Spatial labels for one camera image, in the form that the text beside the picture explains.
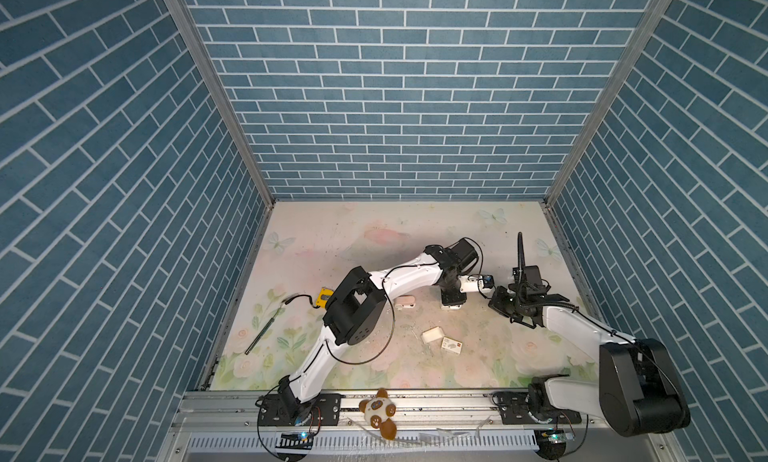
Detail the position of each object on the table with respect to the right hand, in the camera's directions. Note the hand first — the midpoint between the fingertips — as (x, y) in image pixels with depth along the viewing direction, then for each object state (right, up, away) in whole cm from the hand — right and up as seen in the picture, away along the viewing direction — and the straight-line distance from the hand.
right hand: (488, 297), depth 91 cm
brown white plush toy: (-32, -22, -20) cm, 44 cm away
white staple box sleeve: (-12, -11, -8) cm, 19 cm away
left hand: (-9, 0, -1) cm, 9 cm away
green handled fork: (-67, -7, -3) cm, 67 cm away
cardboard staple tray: (-18, -10, -4) cm, 21 cm away
